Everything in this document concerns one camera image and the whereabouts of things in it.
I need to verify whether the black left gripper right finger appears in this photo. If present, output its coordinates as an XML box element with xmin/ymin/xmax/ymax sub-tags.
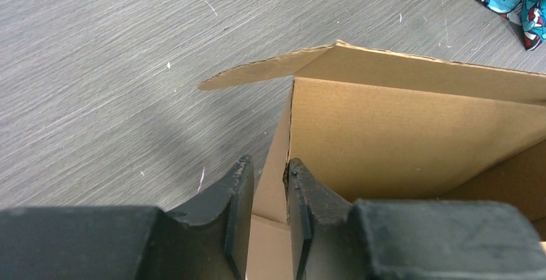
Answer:
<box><xmin>285</xmin><ymin>158</ymin><xmax>545</xmax><ymax>279</ymax></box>

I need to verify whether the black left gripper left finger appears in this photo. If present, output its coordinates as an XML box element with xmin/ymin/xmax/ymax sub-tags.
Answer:
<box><xmin>1</xmin><ymin>155</ymin><xmax>254</xmax><ymax>279</ymax></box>

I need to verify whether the brown cardboard box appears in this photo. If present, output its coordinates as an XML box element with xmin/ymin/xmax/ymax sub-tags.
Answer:
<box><xmin>199</xmin><ymin>41</ymin><xmax>545</xmax><ymax>279</ymax></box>

